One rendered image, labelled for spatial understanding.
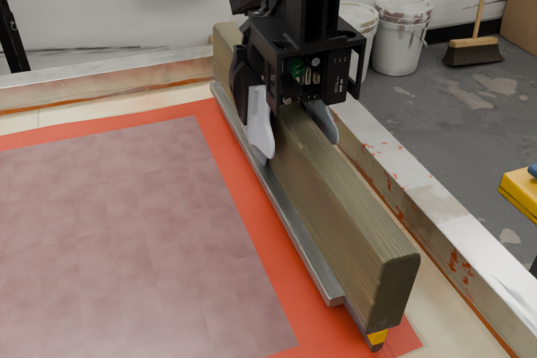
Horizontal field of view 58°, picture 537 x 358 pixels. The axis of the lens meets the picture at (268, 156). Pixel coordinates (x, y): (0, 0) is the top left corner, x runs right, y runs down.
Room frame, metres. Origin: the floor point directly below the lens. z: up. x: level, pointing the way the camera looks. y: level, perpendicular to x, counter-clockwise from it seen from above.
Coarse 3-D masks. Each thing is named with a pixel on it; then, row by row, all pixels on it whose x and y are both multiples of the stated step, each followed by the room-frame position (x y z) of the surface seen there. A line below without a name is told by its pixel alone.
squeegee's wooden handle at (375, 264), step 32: (224, 32) 0.55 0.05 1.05; (224, 64) 0.53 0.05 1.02; (288, 128) 0.35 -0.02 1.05; (288, 160) 0.33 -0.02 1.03; (320, 160) 0.30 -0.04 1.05; (288, 192) 0.33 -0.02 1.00; (320, 192) 0.28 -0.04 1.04; (352, 192) 0.26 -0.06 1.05; (320, 224) 0.27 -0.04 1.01; (352, 224) 0.23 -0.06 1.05; (384, 224) 0.23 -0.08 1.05; (352, 256) 0.22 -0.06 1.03; (384, 256) 0.20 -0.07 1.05; (416, 256) 0.21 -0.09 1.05; (352, 288) 0.22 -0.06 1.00; (384, 288) 0.20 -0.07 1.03; (384, 320) 0.20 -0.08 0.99
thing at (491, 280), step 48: (192, 48) 0.64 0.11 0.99; (0, 96) 0.53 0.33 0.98; (48, 96) 0.54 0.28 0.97; (96, 96) 0.56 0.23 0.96; (336, 144) 0.46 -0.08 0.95; (384, 144) 0.41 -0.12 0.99; (384, 192) 0.36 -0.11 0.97; (432, 192) 0.33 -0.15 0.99; (432, 240) 0.29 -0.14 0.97; (480, 240) 0.28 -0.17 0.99; (480, 288) 0.24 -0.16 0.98; (528, 288) 0.23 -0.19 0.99; (528, 336) 0.19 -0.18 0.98
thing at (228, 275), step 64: (64, 256) 0.29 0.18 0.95; (128, 256) 0.29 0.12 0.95; (192, 256) 0.29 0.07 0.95; (256, 256) 0.29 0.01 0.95; (0, 320) 0.23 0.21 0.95; (64, 320) 0.23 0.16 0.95; (128, 320) 0.23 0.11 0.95; (192, 320) 0.23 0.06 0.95; (256, 320) 0.23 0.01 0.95; (320, 320) 0.23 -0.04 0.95
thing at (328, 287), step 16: (224, 96) 0.51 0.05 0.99; (224, 112) 0.48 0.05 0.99; (240, 128) 0.44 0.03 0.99; (240, 144) 0.42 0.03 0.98; (256, 160) 0.38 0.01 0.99; (272, 176) 0.36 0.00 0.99; (272, 192) 0.34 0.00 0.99; (288, 208) 0.31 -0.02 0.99; (288, 224) 0.29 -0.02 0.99; (304, 240) 0.28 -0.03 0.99; (304, 256) 0.26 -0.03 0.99; (320, 256) 0.26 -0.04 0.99; (320, 272) 0.24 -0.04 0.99; (320, 288) 0.23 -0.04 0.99; (336, 288) 0.23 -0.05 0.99; (336, 304) 0.22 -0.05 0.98
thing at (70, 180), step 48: (0, 144) 0.46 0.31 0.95; (48, 144) 0.46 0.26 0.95; (96, 144) 0.46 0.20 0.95; (144, 144) 0.46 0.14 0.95; (192, 144) 0.46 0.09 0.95; (0, 192) 0.38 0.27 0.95; (48, 192) 0.38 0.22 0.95; (96, 192) 0.38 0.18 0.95; (144, 192) 0.38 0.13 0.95; (192, 192) 0.38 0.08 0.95; (240, 192) 0.38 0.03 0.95; (0, 240) 0.31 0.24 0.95; (48, 240) 0.31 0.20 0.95
